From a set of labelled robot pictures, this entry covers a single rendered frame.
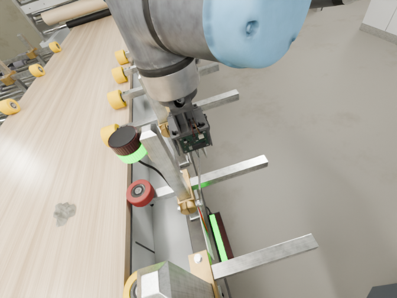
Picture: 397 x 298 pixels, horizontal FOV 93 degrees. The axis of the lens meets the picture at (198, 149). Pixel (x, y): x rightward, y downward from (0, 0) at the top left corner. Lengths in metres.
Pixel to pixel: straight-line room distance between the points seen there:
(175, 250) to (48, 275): 0.38
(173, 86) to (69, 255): 0.53
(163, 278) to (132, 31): 0.27
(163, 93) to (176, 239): 0.63
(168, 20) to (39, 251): 0.67
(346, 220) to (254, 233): 0.58
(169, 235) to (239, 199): 0.80
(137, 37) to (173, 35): 0.07
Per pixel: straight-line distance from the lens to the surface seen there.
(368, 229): 1.62
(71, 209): 0.71
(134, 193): 0.62
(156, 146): 0.38
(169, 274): 0.23
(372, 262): 1.56
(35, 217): 0.82
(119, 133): 0.40
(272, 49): 0.18
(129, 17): 0.25
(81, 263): 0.63
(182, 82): 0.29
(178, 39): 0.20
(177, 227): 0.83
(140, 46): 0.27
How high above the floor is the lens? 1.38
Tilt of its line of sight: 49 degrees down
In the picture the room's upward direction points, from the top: 18 degrees counter-clockwise
